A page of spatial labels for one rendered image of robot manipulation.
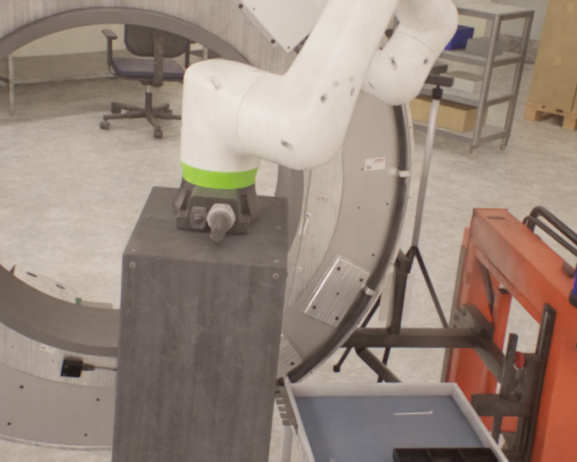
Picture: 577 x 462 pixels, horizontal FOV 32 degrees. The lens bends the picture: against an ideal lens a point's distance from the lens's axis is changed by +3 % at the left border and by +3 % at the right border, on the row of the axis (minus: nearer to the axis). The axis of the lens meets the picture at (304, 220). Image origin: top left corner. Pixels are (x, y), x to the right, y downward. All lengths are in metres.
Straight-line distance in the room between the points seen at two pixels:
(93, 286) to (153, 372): 3.10
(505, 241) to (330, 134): 1.45
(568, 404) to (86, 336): 1.20
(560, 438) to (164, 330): 1.43
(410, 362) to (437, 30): 2.38
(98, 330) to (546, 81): 6.60
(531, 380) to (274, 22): 1.13
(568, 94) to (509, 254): 5.86
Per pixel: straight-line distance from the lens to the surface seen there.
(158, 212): 1.61
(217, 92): 1.50
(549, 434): 2.65
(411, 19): 1.93
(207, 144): 1.53
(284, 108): 1.42
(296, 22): 2.14
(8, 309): 2.41
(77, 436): 2.61
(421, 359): 4.19
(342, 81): 1.44
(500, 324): 2.91
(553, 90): 8.65
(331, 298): 2.48
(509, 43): 11.69
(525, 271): 2.70
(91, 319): 2.54
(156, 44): 6.88
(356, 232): 2.44
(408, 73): 1.93
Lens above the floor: 1.90
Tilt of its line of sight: 20 degrees down
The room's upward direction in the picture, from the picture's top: 6 degrees clockwise
